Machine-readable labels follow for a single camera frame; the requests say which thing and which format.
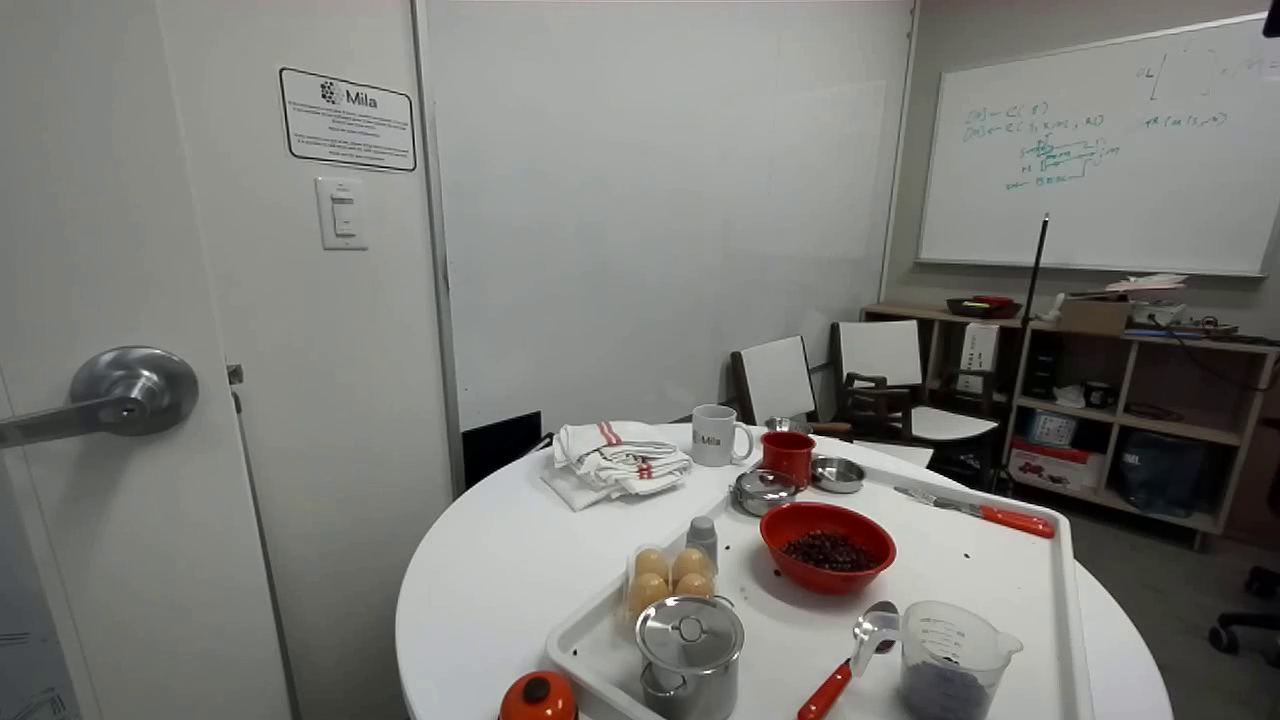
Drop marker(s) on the white red striped towel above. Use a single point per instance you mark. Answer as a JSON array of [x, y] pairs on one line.
[[606, 466]]

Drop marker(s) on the wall whiteboard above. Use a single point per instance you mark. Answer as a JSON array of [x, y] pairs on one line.
[[1107, 203]]

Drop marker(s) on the black box by wall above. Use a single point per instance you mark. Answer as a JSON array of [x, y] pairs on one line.
[[503, 445]]

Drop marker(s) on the small steel bowl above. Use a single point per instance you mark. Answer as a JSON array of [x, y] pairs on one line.
[[758, 494], [839, 475]]

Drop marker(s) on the red mug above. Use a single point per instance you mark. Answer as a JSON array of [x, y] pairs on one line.
[[787, 458]]

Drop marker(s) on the white door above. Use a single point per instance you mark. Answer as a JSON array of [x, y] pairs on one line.
[[105, 203]]

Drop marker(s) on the leaning white panel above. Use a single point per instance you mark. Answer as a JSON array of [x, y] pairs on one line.
[[779, 383], [881, 353]]

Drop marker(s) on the small tan bread roll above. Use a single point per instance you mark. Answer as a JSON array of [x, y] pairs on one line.
[[648, 560], [690, 560], [693, 584], [645, 589]]

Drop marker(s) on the white mug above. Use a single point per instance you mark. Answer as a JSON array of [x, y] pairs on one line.
[[713, 435]]

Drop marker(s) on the white plastic tray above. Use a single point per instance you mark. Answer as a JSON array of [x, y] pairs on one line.
[[813, 640]]

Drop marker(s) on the red white box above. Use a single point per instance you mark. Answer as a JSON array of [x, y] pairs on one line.
[[1055, 466]]

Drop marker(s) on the dark brown beans pile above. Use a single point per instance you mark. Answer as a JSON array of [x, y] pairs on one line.
[[825, 551]]

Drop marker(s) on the white light switch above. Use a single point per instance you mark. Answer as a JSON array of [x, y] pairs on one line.
[[341, 217]]

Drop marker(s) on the wooden shelf unit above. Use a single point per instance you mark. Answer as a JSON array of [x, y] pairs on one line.
[[1184, 426]]

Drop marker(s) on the orange bowl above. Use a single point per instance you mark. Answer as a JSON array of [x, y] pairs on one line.
[[798, 570]]

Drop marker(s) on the clear plastic measuring cup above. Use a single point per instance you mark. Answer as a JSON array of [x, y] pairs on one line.
[[954, 653]]

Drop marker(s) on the steel pot with lid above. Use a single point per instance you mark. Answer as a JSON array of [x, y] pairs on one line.
[[684, 636]]

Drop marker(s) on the small glass shaker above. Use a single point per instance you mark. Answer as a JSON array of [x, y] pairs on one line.
[[700, 538]]

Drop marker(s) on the white wall sign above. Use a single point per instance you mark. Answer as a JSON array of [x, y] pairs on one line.
[[346, 123]]

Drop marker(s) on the thin black pole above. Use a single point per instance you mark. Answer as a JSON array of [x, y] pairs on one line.
[[1033, 294]]

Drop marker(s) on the round orange bell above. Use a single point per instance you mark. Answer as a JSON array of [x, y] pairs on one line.
[[537, 696]]

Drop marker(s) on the dark bag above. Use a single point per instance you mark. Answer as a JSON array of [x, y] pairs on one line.
[[1156, 475]]

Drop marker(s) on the black office chair base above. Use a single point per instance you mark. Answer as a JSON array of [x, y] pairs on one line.
[[1246, 625]]

